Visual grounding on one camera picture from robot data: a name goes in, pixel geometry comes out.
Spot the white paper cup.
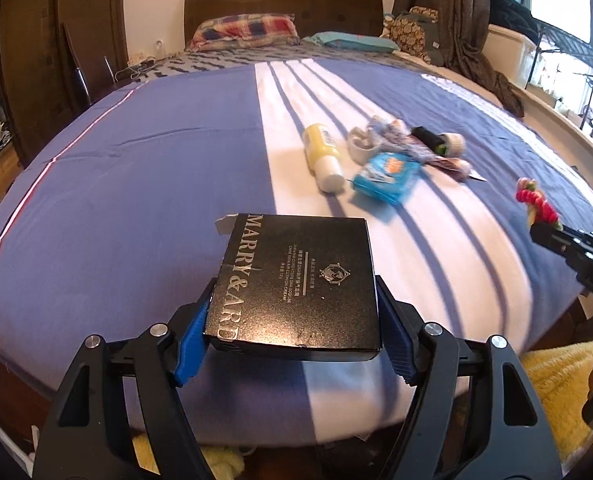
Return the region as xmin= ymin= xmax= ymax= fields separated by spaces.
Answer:
xmin=347 ymin=126 xmax=383 ymax=162

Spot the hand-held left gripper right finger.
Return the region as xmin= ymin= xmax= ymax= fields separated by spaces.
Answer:
xmin=375 ymin=274 xmax=563 ymax=480

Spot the wooden wardrobe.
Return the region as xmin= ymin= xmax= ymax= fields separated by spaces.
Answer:
xmin=0 ymin=0 xmax=128 ymax=163

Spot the grey zigzag bed sheet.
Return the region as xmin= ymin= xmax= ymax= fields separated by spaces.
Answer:
xmin=141 ymin=41 xmax=430 ymax=82

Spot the dark wooden headboard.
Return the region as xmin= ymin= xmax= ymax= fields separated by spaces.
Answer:
xmin=183 ymin=0 xmax=385 ymax=52

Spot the blue and white striped blanket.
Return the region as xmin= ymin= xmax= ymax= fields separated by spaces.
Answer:
xmin=0 ymin=56 xmax=593 ymax=438

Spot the printed plastic wrapper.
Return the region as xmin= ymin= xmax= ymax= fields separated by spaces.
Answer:
xmin=369 ymin=115 xmax=487 ymax=182

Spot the black cardboard box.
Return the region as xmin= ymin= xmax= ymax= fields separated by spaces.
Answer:
xmin=202 ymin=213 xmax=383 ymax=362

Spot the white storage box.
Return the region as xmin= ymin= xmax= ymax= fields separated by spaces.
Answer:
xmin=485 ymin=25 xmax=538 ymax=88

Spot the teal pillow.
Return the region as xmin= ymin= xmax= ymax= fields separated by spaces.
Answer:
xmin=303 ymin=31 xmax=400 ymax=54

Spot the blue wet wipe packet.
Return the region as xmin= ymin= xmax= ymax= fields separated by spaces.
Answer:
xmin=351 ymin=152 xmax=422 ymax=207

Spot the brown patterned cushion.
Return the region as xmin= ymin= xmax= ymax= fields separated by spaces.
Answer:
xmin=383 ymin=6 xmax=446 ymax=64

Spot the brown curtain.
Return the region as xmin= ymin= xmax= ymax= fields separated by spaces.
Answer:
xmin=393 ymin=0 xmax=526 ymax=117

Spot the metal window rack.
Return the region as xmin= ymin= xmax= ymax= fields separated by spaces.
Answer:
xmin=529 ymin=14 xmax=593 ymax=128

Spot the yellow bottle with white cap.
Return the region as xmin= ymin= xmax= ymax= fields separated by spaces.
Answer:
xmin=303 ymin=123 xmax=346 ymax=194

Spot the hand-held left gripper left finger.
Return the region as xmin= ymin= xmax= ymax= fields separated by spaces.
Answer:
xmin=31 ymin=279 xmax=217 ymax=480

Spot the plaid pillow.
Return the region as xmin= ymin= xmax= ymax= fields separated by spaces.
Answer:
xmin=190 ymin=15 xmax=300 ymax=52

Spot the dark clothing pile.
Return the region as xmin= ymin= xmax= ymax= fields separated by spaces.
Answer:
xmin=489 ymin=0 xmax=545 ymax=36

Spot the black tube with white cap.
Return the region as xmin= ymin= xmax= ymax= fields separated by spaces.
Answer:
xmin=411 ymin=126 xmax=465 ymax=157

